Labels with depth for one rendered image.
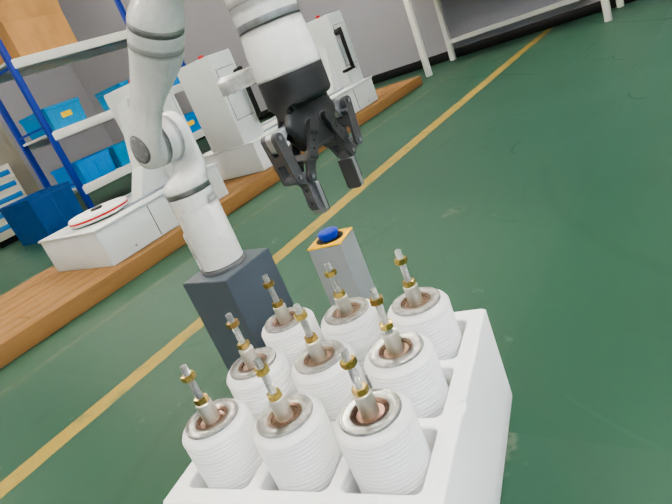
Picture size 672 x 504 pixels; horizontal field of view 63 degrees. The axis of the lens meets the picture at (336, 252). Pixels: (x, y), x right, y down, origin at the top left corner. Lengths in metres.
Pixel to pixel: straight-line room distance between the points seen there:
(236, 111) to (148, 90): 2.41
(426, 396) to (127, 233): 2.19
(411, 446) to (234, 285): 0.58
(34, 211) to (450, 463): 4.67
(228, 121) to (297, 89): 2.84
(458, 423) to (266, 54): 0.48
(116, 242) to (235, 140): 1.09
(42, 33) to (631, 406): 5.68
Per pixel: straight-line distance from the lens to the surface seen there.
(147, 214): 2.83
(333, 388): 0.77
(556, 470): 0.89
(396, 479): 0.66
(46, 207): 5.15
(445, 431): 0.71
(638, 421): 0.94
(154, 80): 1.01
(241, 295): 1.12
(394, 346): 0.73
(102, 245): 2.70
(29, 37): 5.94
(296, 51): 0.60
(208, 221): 1.12
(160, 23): 0.97
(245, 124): 3.45
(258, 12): 0.60
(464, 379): 0.77
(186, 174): 1.12
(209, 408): 0.77
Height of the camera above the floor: 0.64
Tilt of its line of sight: 20 degrees down
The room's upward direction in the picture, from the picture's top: 22 degrees counter-clockwise
